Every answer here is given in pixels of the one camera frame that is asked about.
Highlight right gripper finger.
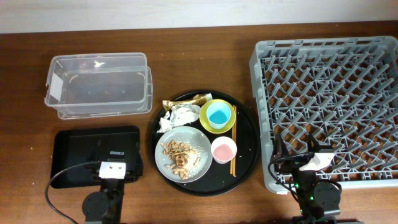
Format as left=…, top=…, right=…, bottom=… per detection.
left=307, top=134, right=332, bottom=153
left=273, top=134, right=289, bottom=159

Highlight small white tissue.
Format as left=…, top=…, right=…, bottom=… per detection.
left=157, top=111, right=172, bottom=133

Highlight pink cup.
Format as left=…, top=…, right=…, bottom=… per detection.
left=211, top=136, right=234, bottom=164

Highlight large white tissue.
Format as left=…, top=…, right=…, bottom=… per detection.
left=170, top=104, right=201, bottom=128

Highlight light blue cup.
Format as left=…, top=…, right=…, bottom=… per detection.
left=206, top=101, right=231, bottom=129

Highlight yellow bowl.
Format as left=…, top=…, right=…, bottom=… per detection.
left=200, top=99, right=235, bottom=134

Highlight gold snack wrapper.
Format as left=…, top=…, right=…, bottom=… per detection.
left=162, top=93, right=213, bottom=111

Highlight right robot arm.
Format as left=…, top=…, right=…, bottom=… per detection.
left=267, top=134, right=358, bottom=224

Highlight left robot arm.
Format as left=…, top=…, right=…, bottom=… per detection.
left=81, top=141, right=144, bottom=224

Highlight grey dishwasher rack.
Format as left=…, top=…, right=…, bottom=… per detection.
left=249, top=36, right=397, bottom=194

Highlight black rectangular tray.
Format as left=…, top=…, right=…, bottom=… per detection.
left=50, top=126, right=140, bottom=177

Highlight food scraps on plate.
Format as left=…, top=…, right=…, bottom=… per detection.
left=160, top=140, right=201, bottom=180

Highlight grey plate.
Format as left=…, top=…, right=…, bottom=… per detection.
left=154, top=126, right=212, bottom=184

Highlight left wooden chopstick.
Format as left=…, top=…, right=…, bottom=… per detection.
left=229, top=123, right=236, bottom=177

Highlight wooden chopstick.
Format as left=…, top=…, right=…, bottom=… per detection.
left=229, top=123, right=236, bottom=177
left=230, top=105, right=237, bottom=177

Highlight right wooden chopstick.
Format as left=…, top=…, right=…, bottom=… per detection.
left=230, top=105, right=237, bottom=177

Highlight round black tray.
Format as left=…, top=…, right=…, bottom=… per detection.
left=161, top=90, right=261, bottom=197

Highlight clear plastic bin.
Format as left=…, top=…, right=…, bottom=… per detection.
left=44, top=52, right=153, bottom=119

